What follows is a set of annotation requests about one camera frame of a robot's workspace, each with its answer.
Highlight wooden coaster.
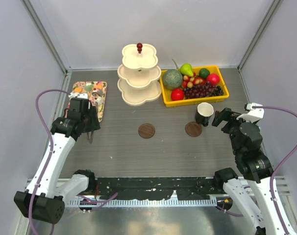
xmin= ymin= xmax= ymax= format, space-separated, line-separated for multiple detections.
xmin=185 ymin=121 xmax=202 ymax=137
xmin=138 ymin=123 xmax=155 ymax=139

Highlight right wooden coaster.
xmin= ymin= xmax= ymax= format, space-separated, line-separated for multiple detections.
xmin=185 ymin=121 xmax=202 ymax=137

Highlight left wooden coaster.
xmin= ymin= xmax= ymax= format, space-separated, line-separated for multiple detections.
xmin=138 ymin=123 xmax=155 ymax=139

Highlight white cupcake with cherry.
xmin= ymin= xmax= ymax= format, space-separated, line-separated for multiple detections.
xmin=95 ymin=96 xmax=104 ymax=105

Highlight floral dessert tray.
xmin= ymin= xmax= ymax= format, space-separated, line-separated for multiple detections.
xmin=70 ymin=81 xmax=107 ymax=122

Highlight green lime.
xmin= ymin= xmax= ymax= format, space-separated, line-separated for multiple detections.
xmin=198 ymin=68 xmax=210 ymax=79

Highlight chocolate swirl roll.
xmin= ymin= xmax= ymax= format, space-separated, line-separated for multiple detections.
xmin=92 ymin=89 xmax=103 ymax=97

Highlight purple grape bunch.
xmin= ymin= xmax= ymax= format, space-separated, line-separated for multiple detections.
xmin=183 ymin=82 xmax=216 ymax=99

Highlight green round dessert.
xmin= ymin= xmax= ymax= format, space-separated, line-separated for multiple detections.
xmin=84 ymin=83 xmax=94 ymax=92

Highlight black mug white inside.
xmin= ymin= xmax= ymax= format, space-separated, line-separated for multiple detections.
xmin=195 ymin=102 xmax=214 ymax=127

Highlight black grape bunch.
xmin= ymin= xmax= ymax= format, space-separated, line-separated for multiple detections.
xmin=211 ymin=86 xmax=224 ymax=96

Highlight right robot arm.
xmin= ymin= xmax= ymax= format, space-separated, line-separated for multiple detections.
xmin=212 ymin=103 xmax=296 ymax=235

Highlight white cable duct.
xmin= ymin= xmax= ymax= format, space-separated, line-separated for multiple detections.
xmin=62 ymin=197 xmax=218 ymax=208

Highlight cream three-tier stand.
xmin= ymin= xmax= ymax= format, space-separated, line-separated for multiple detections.
xmin=117 ymin=43 xmax=162 ymax=106

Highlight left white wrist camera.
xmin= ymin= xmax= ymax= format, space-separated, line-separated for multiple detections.
xmin=68 ymin=92 xmax=89 ymax=103

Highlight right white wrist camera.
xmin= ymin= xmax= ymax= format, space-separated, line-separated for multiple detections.
xmin=236 ymin=103 xmax=264 ymax=123

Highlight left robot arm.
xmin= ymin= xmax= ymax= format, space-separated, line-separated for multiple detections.
xmin=14 ymin=97 xmax=100 ymax=224

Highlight red tomato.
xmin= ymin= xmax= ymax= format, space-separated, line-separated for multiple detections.
xmin=171 ymin=88 xmax=185 ymax=101

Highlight pink red apple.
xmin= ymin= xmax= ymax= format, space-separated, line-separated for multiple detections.
xmin=206 ymin=73 xmax=220 ymax=86

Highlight metal tongs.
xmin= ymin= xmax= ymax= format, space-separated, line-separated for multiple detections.
xmin=85 ymin=105 xmax=100 ymax=144

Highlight green pear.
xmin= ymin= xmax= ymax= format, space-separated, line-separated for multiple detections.
xmin=179 ymin=63 xmax=194 ymax=77

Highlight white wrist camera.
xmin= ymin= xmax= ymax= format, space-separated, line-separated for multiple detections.
xmin=68 ymin=92 xmax=89 ymax=103
xmin=236 ymin=103 xmax=264 ymax=123

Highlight green melon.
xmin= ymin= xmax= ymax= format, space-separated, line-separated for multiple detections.
xmin=162 ymin=69 xmax=183 ymax=90

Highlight yellow plastic fruit bin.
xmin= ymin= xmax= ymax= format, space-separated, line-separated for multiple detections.
xmin=160 ymin=65 xmax=230 ymax=107

